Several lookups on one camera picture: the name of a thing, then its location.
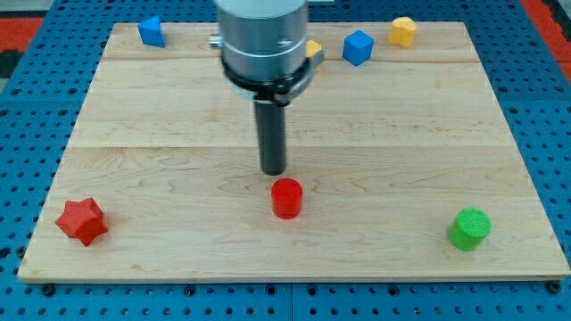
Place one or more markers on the red star block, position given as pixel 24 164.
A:
pixel 82 220

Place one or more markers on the red cylinder block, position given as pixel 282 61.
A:
pixel 286 196

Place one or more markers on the black clamp ring mount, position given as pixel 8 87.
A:
pixel 280 91

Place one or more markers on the green cylinder block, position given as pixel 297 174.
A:
pixel 470 227

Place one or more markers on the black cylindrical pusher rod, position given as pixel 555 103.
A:
pixel 271 130

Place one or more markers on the blue triangular block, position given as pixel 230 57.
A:
pixel 150 32

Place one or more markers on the blue cube block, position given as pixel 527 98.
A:
pixel 357 47

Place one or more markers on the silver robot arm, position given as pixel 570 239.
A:
pixel 268 59

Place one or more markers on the wooden board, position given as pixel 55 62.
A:
pixel 387 153

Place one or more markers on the yellow block behind arm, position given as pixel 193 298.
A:
pixel 312 48

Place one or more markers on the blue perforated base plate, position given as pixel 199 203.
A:
pixel 41 101

